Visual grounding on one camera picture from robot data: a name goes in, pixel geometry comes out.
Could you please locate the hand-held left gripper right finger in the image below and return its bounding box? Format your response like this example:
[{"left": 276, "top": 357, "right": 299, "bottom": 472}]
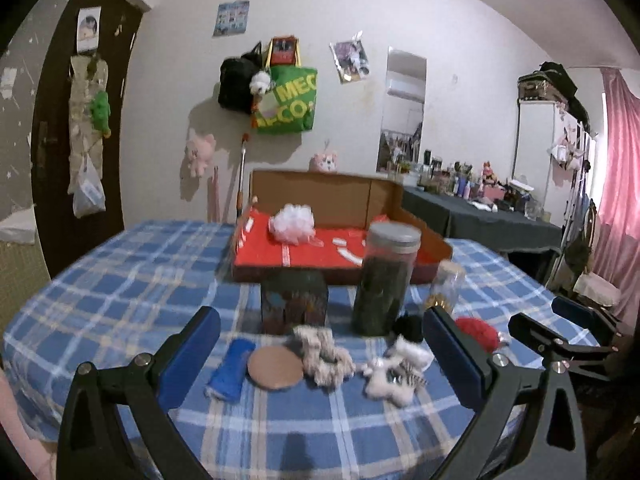
[{"left": 422, "top": 305, "right": 588, "bottom": 480}]

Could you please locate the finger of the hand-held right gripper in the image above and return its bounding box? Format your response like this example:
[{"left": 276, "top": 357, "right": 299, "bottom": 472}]
[
  {"left": 507, "top": 312, "right": 618, "bottom": 386},
  {"left": 551, "top": 295, "right": 633, "bottom": 337}
]

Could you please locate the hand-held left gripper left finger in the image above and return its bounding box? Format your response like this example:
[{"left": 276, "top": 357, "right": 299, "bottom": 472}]
[{"left": 57, "top": 305, "right": 223, "bottom": 480}]

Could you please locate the red crochet pouch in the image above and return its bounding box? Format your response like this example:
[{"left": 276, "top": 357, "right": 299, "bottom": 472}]
[{"left": 454, "top": 316, "right": 501, "bottom": 353}]

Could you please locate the blue cloth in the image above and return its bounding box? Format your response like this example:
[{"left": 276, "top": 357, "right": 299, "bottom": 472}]
[{"left": 205, "top": 339, "right": 256, "bottom": 403}]

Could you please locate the black fuzzy ball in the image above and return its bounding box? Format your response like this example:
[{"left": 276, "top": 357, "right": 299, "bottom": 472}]
[{"left": 391, "top": 312, "right": 426, "bottom": 343}]

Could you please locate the beige fuzzy scrunchie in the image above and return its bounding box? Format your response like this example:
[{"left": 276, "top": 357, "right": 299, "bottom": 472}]
[{"left": 292, "top": 325, "right": 357, "bottom": 387}]

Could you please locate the cardboard box with red bottom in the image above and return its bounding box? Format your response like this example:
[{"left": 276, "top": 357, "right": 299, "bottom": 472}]
[{"left": 231, "top": 169, "right": 453, "bottom": 286}]

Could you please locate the white plush with checkered bow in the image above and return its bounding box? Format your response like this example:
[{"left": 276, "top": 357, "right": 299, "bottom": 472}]
[{"left": 361, "top": 335, "right": 435, "bottom": 406}]

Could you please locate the small glass jar cork lid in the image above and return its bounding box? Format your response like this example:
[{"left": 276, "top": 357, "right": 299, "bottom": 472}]
[{"left": 425, "top": 260, "right": 467, "bottom": 317}]

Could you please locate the brown round pad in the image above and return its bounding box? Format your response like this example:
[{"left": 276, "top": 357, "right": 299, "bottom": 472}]
[{"left": 247, "top": 345, "right": 305, "bottom": 391}]

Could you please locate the blue plaid blanket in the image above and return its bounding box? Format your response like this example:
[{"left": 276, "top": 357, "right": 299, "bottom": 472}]
[{"left": 2, "top": 217, "right": 601, "bottom": 480}]

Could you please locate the tall jar with grey lid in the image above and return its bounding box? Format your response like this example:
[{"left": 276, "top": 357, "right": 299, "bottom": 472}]
[{"left": 351, "top": 221, "right": 422, "bottom": 337}]

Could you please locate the dark printed tin box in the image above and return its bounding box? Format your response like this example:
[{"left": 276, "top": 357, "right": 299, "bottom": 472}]
[{"left": 260, "top": 270, "right": 329, "bottom": 335}]

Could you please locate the table with dark cloth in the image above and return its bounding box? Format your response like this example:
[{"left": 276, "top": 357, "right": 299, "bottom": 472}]
[{"left": 400, "top": 185, "right": 563, "bottom": 281}]

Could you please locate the pink curtain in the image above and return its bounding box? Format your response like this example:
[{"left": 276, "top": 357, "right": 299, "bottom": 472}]
[{"left": 592, "top": 67, "right": 640, "bottom": 321}]

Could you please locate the white wardrobe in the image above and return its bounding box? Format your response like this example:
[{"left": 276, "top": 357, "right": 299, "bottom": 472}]
[{"left": 512, "top": 100, "right": 598, "bottom": 221}]

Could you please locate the white mesh bath pouf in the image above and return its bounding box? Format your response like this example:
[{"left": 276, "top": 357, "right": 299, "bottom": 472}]
[{"left": 268, "top": 204, "right": 317, "bottom": 246}]

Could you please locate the cluster of cosmetic bottles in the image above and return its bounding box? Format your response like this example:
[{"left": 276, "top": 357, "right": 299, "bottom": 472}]
[{"left": 387, "top": 147, "right": 553, "bottom": 221}]

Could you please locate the pink cloth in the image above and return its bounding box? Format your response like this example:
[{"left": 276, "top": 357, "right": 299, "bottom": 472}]
[{"left": 0, "top": 367, "right": 57, "bottom": 480}]

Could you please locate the clear plastic bag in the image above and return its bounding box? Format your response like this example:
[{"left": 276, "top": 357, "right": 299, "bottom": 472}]
[{"left": 72, "top": 155, "right": 107, "bottom": 218}]

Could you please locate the pale pink plush toy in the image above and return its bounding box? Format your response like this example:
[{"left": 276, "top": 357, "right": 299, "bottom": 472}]
[{"left": 185, "top": 132, "right": 217, "bottom": 178}]

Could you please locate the black bag on wardrobe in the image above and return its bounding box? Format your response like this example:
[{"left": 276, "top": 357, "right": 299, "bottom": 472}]
[{"left": 539, "top": 61, "right": 591, "bottom": 121}]

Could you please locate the pink cat plush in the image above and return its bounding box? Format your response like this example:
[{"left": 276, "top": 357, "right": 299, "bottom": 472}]
[{"left": 308, "top": 151, "right": 339, "bottom": 174}]

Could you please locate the beige hanging organizer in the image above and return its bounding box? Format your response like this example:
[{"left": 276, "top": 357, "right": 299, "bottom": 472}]
[{"left": 67, "top": 52, "right": 111, "bottom": 196}]

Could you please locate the dark wooden door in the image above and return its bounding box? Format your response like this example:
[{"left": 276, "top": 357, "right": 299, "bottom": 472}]
[{"left": 31, "top": 0, "right": 151, "bottom": 281}]

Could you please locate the green plush toy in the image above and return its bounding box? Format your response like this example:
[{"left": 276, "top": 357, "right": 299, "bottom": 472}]
[{"left": 89, "top": 91, "right": 112, "bottom": 138}]

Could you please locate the green tote bag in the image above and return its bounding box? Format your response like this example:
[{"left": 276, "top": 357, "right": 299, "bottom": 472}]
[{"left": 251, "top": 65, "right": 319, "bottom": 136}]

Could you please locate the black hanging bag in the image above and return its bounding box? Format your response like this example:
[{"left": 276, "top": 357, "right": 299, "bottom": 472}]
[{"left": 217, "top": 42, "right": 263, "bottom": 113}]

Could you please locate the red framed picture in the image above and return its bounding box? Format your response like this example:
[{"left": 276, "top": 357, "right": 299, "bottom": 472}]
[{"left": 265, "top": 36, "right": 301, "bottom": 67}]

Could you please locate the photo on door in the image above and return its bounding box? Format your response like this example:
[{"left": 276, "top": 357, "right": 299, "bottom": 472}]
[{"left": 76, "top": 6, "right": 102, "bottom": 53}]

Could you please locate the long-handled brush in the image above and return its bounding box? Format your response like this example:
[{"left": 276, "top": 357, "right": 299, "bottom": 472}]
[{"left": 236, "top": 132, "right": 251, "bottom": 221}]

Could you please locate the wall mirror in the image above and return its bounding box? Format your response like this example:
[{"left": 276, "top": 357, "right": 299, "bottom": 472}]
[{"left": 376, "top": 46, "right": 428, "bottom": 173}]

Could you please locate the white plush keychain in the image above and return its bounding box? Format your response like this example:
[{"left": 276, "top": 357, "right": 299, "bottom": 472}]
[{"left": 249, "top": 70, "right": 273, "bottom": 96}]

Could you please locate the photo wall poster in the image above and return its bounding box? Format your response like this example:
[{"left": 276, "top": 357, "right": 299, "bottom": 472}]
[{"left": 330, "top": 35, "right": 371, "bottom": 84}]

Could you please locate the blue wall poster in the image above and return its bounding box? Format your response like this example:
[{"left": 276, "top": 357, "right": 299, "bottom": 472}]
[{"left": 213, "top": 0, "right": 250, "bottom": 37}]

